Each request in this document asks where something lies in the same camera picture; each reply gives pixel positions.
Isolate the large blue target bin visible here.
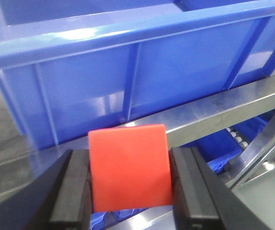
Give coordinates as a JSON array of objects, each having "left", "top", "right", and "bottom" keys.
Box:
[{"left": 0, "top": 0, "right": 275, "bottom": 150}]

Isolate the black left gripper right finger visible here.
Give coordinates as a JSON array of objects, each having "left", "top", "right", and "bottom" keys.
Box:
[{"left": 169, "top": 147, "right": 269, "bottom": 230}]

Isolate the red cube block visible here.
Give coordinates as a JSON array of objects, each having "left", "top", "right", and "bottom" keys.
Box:
[{"left": 88, "top": 124, "right": 173, "bottom": 212}]

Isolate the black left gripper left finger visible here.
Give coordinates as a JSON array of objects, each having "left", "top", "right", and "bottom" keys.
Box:
[{"left": 29, "top": 149, "right": 91, "bottom": 230}]

